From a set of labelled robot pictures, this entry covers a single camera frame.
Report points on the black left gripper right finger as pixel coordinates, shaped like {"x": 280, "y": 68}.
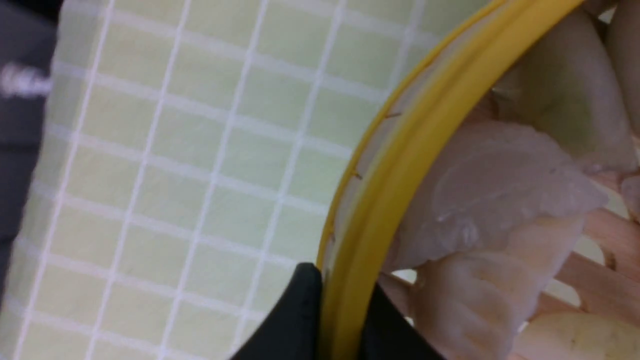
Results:
{"x": 387, "y": 335}

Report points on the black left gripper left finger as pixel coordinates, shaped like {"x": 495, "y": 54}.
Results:
{"x": 289, "y": 331}

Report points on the bamboo steamer basket yellow rim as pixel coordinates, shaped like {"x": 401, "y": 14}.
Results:
{"x": 590, "y": 308}

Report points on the white pleated dumpling centre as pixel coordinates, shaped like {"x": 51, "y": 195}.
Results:
{"x": 470, "y": 305}

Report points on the white dumpling left front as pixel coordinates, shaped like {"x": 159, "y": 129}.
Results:
{"x": 490, "y": 178}

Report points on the green checkered tablecloth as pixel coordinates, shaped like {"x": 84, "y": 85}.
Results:
{"x": 192, "y": 148}

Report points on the greenish dumpling front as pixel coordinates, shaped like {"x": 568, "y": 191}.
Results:
{"x": 565, "y": 86}

